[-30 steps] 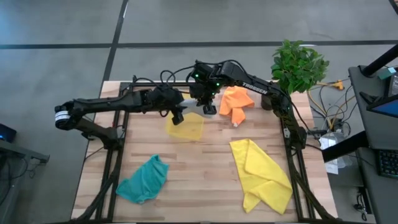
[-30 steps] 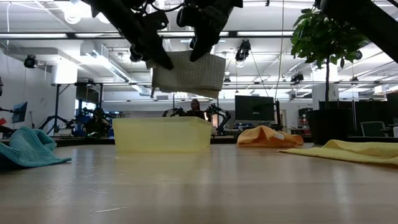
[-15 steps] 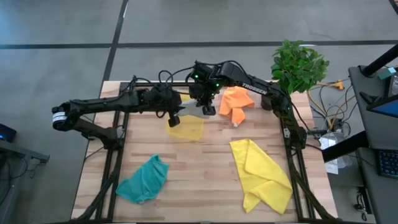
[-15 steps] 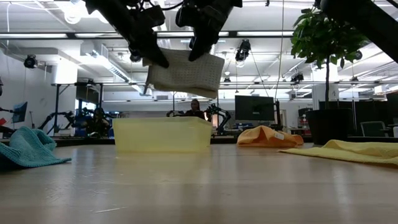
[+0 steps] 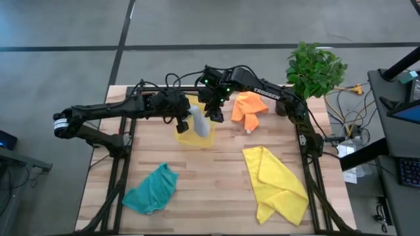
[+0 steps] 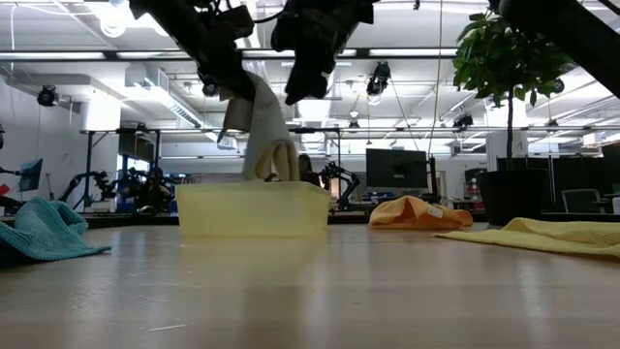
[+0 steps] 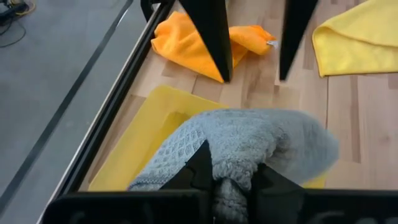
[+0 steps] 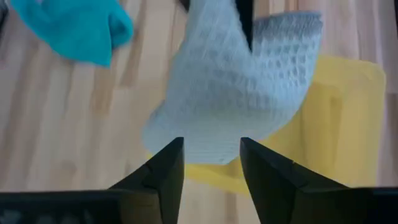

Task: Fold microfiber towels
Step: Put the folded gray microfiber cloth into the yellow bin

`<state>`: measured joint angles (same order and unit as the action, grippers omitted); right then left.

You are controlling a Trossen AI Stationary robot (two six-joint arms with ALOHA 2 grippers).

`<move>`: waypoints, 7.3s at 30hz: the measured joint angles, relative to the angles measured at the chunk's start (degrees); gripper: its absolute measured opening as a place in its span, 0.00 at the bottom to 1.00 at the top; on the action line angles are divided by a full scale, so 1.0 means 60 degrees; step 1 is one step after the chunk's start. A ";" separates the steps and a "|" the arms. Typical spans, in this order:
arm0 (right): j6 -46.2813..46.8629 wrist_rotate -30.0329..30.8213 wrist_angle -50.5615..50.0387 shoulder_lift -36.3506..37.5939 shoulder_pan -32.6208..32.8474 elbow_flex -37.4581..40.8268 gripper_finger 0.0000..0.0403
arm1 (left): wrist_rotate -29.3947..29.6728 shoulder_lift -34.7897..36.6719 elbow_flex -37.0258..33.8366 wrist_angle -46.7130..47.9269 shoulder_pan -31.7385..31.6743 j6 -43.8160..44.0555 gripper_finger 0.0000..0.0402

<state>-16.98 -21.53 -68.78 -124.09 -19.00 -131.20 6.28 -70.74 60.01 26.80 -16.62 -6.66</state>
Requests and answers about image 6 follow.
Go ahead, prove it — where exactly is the small tilted monitor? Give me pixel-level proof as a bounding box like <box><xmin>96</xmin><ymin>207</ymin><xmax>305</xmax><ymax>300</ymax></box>
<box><xmin>17</xmin><ymin>158</ymin><xmax>45</xmax><ymax>193</ymax></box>

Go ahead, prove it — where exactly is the black metal gantry frame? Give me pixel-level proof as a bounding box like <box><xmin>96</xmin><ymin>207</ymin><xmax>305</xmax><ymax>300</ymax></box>
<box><xmin>290</xmin><ymin>127</ymin><xmax>343</xmax><ymax>188</ymax></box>

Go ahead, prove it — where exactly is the yellow microfiber towel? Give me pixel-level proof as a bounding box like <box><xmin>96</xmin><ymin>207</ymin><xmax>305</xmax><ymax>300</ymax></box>
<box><xmin>433</xmin><ymin>216</ymin><xmax>620</xmax><ymax>258</ymax></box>

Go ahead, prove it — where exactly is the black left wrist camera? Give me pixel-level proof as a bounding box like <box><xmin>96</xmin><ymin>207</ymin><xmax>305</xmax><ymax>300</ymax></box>
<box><xmin>207</xmin><ymin>3</ymin><xmax>256</xmax><ymax>43</ymax></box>

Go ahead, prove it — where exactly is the green plant in black pot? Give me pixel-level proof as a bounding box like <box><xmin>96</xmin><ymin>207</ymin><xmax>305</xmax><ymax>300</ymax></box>
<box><xmin>453</xmin><ymin>8</ymin><xmax>576</xmax><ymax>227</ymax></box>

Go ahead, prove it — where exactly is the person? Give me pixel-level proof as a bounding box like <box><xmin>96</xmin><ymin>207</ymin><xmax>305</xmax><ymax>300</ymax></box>
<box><xmin>298</xmin><ymin>153</ymin><xmax>324</xmax><ymax>188</ymax></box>

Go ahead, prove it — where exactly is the black ceiling spotlight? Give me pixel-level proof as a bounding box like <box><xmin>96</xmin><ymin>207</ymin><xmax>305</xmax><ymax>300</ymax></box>
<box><xmin>365</xmin><ymin>61</ymin><xmax>392</xmax><ymax>97</ymax></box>
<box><xmin>37</xmin><ymin>84</ymin><xmax>60</xmax><ymax>109</ymax></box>

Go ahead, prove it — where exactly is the orange microfiber towel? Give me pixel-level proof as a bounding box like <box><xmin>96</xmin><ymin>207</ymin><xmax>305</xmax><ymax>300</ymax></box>
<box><xmin>368</xmin><ymin>194</ymin><xmax>475</xmax><ymax>231</ymax></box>

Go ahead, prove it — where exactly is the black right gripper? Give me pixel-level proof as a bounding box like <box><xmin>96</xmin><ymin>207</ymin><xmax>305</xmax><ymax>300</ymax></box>
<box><xmin>269</xmin><ymin>0</ymin><xmax>377</xmax><ymax>107</ymax></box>

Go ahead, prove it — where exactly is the black computer monitor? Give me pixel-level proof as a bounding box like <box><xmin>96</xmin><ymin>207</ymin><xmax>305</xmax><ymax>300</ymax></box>
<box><xmin>365</xmin><ymin>147</ymin><xmax>430</xmax><ymax>190</ymax></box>

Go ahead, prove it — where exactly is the black aluminium table frame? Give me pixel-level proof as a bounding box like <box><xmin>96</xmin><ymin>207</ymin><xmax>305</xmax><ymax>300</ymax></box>
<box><xmin>0</xmin><ymin>210</ymin><xmax>620</xmax><ymax>229</ymax></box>

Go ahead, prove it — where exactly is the teal microfiber towel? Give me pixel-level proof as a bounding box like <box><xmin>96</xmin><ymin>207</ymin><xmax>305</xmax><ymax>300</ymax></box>
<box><xmin>0</xmin><ymin>196</ymin><xmax>112</xmax><ymax>266</ymax></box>

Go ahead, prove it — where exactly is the grey microfiber towel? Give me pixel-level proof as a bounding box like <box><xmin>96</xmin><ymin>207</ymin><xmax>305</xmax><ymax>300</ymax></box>
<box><xmin>216</xmin><ymin>71</ymin><xmax>301</xmax><ymax>184</ymax></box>

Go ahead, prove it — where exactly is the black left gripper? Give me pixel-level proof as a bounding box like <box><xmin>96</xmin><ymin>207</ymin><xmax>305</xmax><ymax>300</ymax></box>
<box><xmin>191</xmin><ymin>28</ymin><xmax>258</xmax><ymax>104</ymax></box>

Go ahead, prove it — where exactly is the grey office chair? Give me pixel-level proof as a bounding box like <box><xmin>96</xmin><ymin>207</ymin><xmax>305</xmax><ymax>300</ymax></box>
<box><xmin>560</xmin><ymin>188</ymin><xmax>605</xmax><ymax>215</ymax></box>

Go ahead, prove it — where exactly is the yellow translucent plastic bin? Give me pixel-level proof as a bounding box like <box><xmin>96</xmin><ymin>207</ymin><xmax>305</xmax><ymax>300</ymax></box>
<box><xmin>174</xmin><ymin>180</ymin><xmax>333</xmax><ymax>238</ymax></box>

